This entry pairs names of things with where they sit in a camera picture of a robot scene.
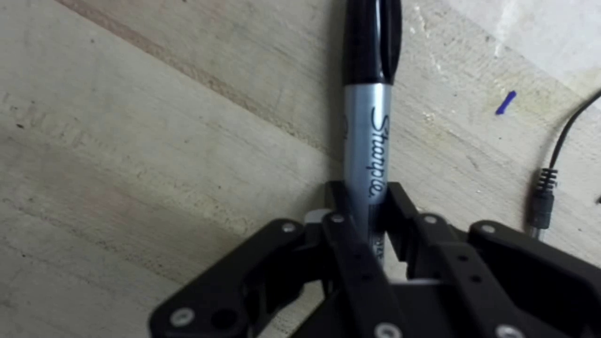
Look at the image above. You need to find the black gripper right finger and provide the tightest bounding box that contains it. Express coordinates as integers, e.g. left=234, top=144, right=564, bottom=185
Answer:
left=378, top=182, right=601, bottom=338

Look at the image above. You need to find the black silver Sharpie marker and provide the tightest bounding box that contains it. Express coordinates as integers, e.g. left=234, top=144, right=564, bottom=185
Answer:
left=339, top=0, right=403, bottom=259

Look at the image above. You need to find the small purple scrap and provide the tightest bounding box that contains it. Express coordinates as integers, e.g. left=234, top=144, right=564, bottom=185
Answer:
left=493, top=90, right=517, bottom=118

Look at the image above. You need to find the black cable with barrel plug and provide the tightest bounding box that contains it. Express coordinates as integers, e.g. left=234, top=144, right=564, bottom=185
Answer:
left=527, top=86, right=601, bottom=234

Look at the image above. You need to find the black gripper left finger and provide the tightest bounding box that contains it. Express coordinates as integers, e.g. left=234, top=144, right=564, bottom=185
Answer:
left=147, top=180, right=409, bottom=338

